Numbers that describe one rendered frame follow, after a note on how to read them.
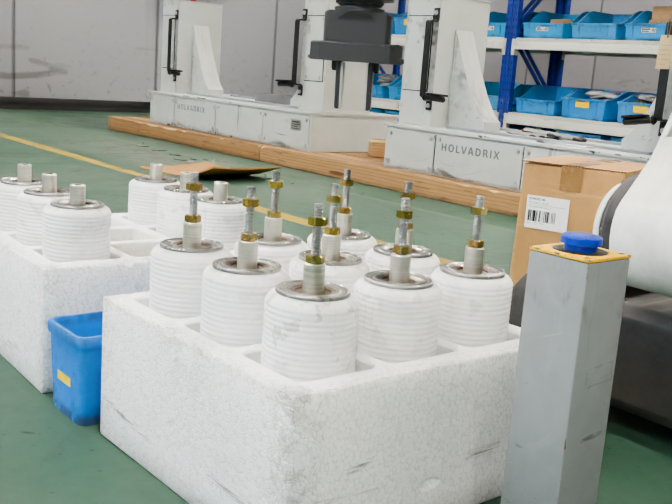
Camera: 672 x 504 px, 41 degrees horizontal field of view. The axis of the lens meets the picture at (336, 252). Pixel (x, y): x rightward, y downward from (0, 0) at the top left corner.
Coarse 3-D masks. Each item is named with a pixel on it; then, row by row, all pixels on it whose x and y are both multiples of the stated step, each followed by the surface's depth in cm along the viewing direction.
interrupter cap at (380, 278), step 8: (368, 272) 99; (376, 272) 100; (384, 272) 101; (368, 280) 96; (376, 280) 97; (384, 280) 98; (416, 280) 98; (424, 280) 98; (432, 280) 98; (392, 288) 94; (400, 288) 94; (408, 288) 94; (416, 288) 95; (424, 288) 95
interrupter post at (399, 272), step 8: (392, 256) 97; (400, 256) 96; (408, 256) 97; (392, 264) 97; (400, 264) 97; (408, 264) 97; (392, 272) 97; (400, 272) 97; (408, 272) 97; (392, 280) 97; (400, 280) 97; (408, 280) 98
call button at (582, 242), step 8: (568, 232) 89; (576, 232) 89; (584, 232) 90; (560, 240) 89; (568, 240) 87; (576, 240) 87; (584, 240) 87; (592, 240) 87; (600, 240) 87; (568, 248) 88; (576, 248) 87; (584, 248) 87; (592, 248) 87
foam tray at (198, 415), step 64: (128, 320) 106; (192, 320) 103; (128, 384) 107; (192, 384) 95; (256, 384) 86; (320, 384) 85; (384, 384) 89; (448, 384) 95; (512, 384) 102; (128, 448) 108; (192, 448) 96; (256, 448) 87; (320, 448) 85; (384, 448) 91; (448, 448) 97
